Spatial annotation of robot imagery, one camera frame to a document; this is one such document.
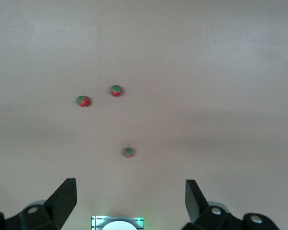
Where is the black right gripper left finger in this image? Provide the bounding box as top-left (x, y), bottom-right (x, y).
top-left (0, 178), bottom-right (77, 230)

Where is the red toy strawberry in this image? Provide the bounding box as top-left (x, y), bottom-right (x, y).
top-left (110, 85), bottom-right (124, 98)
top-left (77, 95), bottom-right (91, 108)
top-left (123, 147), bottom-right (135, 159)

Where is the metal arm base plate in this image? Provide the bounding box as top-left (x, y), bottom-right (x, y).
top-left (90, 215), bottom-right (145, 230)

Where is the brown table cloth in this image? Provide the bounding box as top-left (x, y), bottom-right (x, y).
top-left (0, 0), bottom-right (288, 230)

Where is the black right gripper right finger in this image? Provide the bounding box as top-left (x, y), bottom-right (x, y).
top-left (181, 179), bottom-right (278, 230)

